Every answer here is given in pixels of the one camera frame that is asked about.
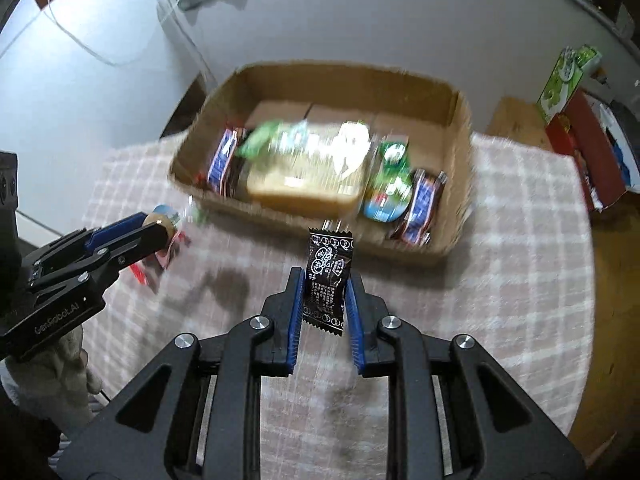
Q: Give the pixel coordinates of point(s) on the red clear snack packet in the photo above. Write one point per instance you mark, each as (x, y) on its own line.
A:
(167, 255)

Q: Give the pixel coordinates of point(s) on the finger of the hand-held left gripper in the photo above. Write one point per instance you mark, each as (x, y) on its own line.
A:
(145, 245)
(115, 227)

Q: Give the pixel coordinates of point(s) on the red box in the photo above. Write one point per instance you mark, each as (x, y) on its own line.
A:
(592, 170)

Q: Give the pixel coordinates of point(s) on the cardboard box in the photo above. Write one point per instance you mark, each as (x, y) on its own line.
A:
(320, 82)

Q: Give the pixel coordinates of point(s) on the blue red snack bar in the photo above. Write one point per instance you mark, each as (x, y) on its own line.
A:
(225, 160)
(420, 205)

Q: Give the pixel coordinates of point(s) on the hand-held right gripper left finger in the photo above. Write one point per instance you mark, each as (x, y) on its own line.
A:
(298, 325)

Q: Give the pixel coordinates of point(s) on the green carton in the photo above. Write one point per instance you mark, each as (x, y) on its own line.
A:
(565, 80)

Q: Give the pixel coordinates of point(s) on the black snack packet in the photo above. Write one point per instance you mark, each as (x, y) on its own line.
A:
(327, 280)

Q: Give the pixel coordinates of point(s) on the bread slice packet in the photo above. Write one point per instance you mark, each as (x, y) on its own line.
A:
(310, 180)

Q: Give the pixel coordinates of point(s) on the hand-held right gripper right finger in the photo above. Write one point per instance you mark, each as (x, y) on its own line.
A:
(354, 330)

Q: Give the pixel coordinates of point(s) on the person's left hand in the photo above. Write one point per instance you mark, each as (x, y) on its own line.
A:
(55, 365)

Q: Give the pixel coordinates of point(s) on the green blue snack packet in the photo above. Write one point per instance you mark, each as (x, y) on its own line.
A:
(390, 190)

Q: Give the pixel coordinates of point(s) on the checked tablecloth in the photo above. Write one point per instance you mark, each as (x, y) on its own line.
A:
(525, 270)

